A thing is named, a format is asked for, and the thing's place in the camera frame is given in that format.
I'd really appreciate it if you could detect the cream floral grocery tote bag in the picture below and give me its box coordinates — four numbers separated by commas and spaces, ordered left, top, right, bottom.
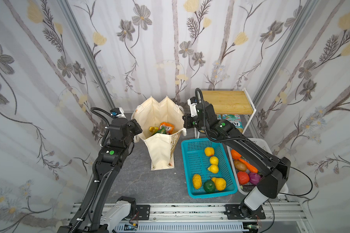
131, 97, 187, 170

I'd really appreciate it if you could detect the orange red snack bag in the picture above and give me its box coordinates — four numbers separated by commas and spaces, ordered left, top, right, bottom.
159, 122, 175, 135

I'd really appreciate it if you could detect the small yellow lemon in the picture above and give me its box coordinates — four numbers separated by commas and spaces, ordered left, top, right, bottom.
208, 156, 219, 174

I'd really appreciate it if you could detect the yellow banana bunch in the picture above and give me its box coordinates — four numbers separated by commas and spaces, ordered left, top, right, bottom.
149, 126, 159, 134

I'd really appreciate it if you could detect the green snack bag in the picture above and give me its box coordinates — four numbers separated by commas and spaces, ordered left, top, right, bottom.
155, 127, 167, 135

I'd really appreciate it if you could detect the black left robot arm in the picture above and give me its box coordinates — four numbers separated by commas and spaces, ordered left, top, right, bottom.
58, 107, 142, 233

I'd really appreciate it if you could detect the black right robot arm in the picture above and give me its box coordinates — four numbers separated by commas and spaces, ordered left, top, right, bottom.
183, 88, 291, 218

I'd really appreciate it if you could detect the teal Fox's candy bag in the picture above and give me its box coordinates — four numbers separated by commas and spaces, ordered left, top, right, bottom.
222, 114, 244, 130

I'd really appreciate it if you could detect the white metal wooden shelf rack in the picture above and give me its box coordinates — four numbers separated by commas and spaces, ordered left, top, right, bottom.
202, 88, 257, 134

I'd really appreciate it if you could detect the teal plastic basket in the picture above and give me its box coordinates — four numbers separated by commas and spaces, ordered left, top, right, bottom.
181, 138, 238, 199

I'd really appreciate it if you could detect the small orange pumpkin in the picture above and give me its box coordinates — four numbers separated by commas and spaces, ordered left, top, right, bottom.
230, 150, 242, 160

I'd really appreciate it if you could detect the yellow lemon front left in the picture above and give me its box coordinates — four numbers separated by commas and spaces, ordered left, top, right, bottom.
192, 174, 202, 190

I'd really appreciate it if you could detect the brown potato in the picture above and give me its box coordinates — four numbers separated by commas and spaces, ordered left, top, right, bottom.
233, 160, 248, 172

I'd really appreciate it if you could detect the green round fruit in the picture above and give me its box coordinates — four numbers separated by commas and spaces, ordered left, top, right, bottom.
203, 180, 216, 194

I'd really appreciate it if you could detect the bumpy yellow citron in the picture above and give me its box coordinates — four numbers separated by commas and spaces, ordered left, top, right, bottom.
212, 178, 227, 191

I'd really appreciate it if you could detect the orange carrot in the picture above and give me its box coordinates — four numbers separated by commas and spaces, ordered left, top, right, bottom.
238, 158, 258, 173

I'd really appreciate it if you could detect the red tomato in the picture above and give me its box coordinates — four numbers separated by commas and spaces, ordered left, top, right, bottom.
237, 171, 250, 185

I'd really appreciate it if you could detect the white plastic basket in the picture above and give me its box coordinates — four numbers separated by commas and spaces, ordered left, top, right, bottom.
225, 138, 291, 199

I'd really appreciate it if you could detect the purple onion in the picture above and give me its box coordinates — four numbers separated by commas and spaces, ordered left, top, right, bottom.
248, 172, 261, 185

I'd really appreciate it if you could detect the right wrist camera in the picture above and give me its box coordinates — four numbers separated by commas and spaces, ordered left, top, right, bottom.
187, 97, 197, 117

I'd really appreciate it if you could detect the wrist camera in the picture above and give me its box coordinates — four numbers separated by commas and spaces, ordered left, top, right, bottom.
187, 97, 197, 117
110, 107, 126, 118

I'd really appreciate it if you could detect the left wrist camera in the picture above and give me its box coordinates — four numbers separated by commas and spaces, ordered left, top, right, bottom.
110, 107, 126, 118

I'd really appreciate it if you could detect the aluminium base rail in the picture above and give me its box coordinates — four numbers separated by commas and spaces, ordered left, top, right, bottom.
113, 202, 312, 233

